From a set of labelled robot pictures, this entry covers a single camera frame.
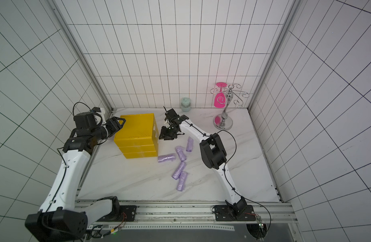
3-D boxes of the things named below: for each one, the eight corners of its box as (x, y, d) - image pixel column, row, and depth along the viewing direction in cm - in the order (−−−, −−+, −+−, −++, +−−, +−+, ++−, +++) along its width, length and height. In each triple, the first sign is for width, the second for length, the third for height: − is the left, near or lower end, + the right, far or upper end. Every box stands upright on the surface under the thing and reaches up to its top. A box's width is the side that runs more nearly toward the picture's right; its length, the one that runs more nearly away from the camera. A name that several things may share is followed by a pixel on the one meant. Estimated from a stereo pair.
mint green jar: (181, 111, 120) (181, 103, 112) (181, 105, 124) (181, 97, 117) (190, 111, 120) (190, 103, 112) (190, 105, 124) (190, 97, 117)
